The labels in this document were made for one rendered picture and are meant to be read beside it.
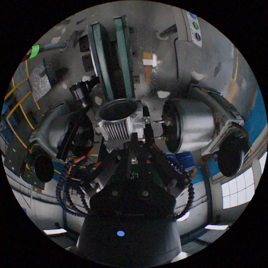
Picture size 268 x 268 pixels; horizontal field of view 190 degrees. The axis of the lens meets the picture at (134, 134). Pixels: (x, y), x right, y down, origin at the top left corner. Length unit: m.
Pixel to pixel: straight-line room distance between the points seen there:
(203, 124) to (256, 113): 5.27
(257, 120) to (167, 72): 5.27
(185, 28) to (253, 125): 5.35
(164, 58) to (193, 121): 0.37
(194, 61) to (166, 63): 0.20
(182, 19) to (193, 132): 0.38
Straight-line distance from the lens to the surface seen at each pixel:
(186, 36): 0.30
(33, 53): 0.50
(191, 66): 0.62
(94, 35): 0.44
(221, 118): 0.43
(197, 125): 0.33
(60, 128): 0.42
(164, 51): 0.54
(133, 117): 0.28
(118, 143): 0.32
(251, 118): 5.54
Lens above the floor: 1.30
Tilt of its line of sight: 41 degrees down
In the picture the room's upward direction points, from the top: 178 degrees clockwise
